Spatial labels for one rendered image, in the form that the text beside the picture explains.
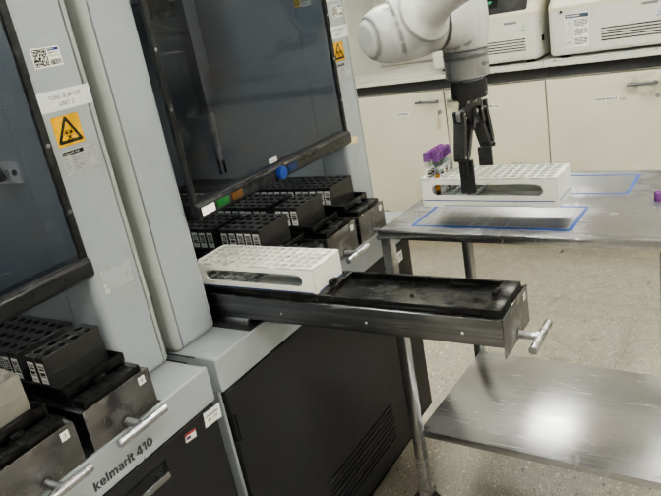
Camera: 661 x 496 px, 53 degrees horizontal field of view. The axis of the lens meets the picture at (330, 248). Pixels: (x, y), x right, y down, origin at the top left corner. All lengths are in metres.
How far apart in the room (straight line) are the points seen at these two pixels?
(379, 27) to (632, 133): 2.25
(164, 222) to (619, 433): 1.12
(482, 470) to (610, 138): 1.85
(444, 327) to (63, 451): 0.61
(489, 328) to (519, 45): 2.44
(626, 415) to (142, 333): 1.14
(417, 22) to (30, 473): 0.94
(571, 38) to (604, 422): 2.03
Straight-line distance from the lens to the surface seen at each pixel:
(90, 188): 1.17
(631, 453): 1.67
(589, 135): 3.40
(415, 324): 1.13
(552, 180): 1.37
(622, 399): 1.84
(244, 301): 1.33
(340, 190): 1.74
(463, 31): 1.36
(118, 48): 1.24
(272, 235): 1.50
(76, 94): 1.17
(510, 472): 2.05
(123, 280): 1.22
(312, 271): 1.22
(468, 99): 1.40
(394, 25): 1.25
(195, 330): 1.35
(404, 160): 3.74
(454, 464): 2.09
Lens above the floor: 1.30
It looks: 19 degrees down
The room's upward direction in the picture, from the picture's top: 11 degrees counter-clockwise
